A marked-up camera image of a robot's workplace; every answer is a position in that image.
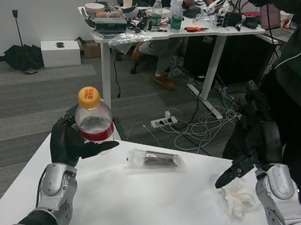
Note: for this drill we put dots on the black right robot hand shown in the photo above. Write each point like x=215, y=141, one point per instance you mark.
x=267, y=143

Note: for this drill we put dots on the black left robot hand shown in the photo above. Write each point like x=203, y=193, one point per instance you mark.
x=66, y=146

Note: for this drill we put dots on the clear bottle red label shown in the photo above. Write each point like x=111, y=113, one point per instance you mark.
x=93, y=122

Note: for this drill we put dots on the white skeletal robot arm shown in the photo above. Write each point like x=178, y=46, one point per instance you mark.
x=216, y=4

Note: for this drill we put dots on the green label water bottle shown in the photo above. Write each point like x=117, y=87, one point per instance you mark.
x=156, y=17
x=176, y=19

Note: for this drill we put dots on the crumpled white tissue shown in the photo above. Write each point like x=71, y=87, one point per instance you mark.
x=238, y=203

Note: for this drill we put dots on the white desk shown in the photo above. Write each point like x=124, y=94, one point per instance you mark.
x=106, y=71

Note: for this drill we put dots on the white cardboard box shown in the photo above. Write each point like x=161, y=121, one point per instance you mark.
x=61, y=55

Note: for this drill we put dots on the clear bag brown snack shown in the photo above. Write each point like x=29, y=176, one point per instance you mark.
x=158, y=160

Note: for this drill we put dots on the brown cardboard box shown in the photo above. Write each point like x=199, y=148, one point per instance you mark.
x=90, y=50

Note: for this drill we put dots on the white power strip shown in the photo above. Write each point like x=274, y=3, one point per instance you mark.
x=163, y=122

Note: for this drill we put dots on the black folded umbrella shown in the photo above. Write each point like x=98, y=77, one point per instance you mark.
x=22, y=57

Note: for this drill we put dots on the white plug adapter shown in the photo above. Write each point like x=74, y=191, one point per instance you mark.
x=168, y=114

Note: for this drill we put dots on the clear plastic bag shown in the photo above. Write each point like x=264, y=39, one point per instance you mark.
x=129, y=40

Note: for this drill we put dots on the black electronic device box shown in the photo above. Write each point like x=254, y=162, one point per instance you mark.
x=109, y=26

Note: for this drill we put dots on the black pole stand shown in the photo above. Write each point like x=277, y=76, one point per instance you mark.
x=18, y=27

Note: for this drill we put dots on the black robotic glove hand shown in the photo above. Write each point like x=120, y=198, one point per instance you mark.
x=230, y=19

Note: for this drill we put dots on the seated person brown shoes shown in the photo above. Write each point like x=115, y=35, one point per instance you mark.
x=166, y=54

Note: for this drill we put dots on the white bowl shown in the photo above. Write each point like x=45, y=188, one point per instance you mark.
x=94, y=9

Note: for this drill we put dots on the white grey headset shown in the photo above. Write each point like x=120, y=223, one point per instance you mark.
x=127, y=11

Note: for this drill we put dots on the white paper cup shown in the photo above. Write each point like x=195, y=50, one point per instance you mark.
x=127, y=1

